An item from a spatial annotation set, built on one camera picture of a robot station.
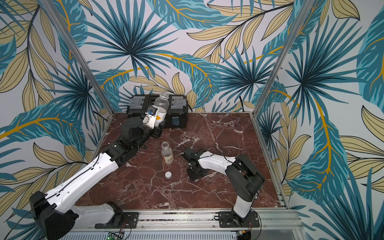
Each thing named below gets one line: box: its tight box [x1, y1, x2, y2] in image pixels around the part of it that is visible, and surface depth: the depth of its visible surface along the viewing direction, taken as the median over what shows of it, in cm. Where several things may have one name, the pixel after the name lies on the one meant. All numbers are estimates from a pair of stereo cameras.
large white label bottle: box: [152, 92, 170, 128], surface depth 66 cm
